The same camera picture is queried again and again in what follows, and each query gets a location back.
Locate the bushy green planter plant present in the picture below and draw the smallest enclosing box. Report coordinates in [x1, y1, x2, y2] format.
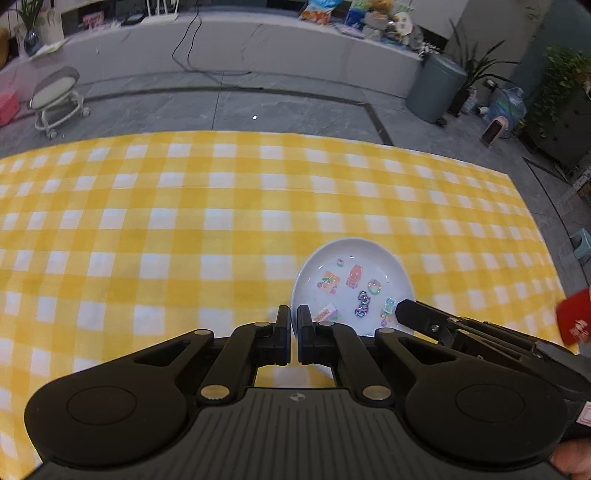
[526, 44, 591, 169]

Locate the yellow checkered tablecloth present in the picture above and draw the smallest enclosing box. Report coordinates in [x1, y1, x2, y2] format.
[0, 131, 572, 480]

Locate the red box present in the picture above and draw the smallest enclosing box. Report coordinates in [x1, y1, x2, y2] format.
[556, 287, 591, 345]

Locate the small pink heater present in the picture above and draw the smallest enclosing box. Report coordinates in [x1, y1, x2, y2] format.
[481, 117, 507, 147]

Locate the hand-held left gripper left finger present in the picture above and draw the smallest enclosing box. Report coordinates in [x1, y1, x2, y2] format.
[134, 305, 293, 403]

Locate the small green stool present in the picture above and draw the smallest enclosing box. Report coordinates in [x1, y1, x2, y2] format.
[570, 229, 591, 265]

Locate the blue water jug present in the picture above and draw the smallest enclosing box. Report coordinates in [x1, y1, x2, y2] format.
[488, 87, 527, 136]

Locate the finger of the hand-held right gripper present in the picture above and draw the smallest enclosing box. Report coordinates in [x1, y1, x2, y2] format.
[396, 299, 468, 350]

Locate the grey trash bin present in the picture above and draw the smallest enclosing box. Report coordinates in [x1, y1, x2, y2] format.
[406, 52, 468, 124]

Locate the person's right hand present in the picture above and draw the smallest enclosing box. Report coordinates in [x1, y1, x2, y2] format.
[551, 440, 591, 479]

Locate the white padded stool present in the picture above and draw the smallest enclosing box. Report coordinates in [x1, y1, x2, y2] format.
[28, 66, 91, 139]

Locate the pile of toys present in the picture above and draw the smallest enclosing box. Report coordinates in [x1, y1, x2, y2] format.
[299, 0, 438, 59]

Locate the white router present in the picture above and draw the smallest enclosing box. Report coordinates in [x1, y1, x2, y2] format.
[141, 0, 180, 25]

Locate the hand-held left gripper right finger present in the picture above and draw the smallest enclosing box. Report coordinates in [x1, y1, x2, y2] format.
[298, 304, 455, 403]

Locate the black cable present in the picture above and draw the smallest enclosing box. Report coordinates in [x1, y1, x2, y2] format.
[172, 0, 254, 77]

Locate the small white sticker plate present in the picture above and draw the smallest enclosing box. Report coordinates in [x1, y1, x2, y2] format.
[291, 237, 417, 379]

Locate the plant in blue vase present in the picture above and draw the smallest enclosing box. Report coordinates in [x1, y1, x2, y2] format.
[13, 0, 49, 57]

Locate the pink basket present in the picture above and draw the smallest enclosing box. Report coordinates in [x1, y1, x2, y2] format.
[0, 90, 20, 127]

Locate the white stone ledge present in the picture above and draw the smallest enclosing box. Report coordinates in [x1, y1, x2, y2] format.
[60, 8, 424, 100]

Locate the long-leaf potted plant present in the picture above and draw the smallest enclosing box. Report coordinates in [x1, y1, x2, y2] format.
[447, 18, 520, 118]

